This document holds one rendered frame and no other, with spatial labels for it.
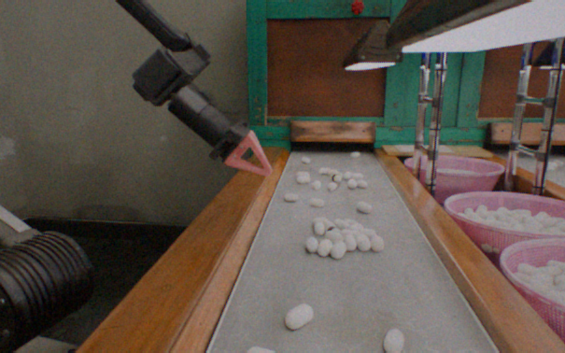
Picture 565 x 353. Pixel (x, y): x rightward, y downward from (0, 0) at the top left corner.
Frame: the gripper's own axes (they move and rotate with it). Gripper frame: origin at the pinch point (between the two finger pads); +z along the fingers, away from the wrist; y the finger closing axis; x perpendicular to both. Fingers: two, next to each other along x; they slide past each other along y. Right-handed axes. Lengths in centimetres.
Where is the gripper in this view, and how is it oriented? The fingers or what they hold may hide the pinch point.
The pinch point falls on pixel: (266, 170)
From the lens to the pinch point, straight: 74.6
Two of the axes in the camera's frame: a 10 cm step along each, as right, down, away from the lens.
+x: -6.4, 7.3, 2.5
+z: 7.6, 6.4, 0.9
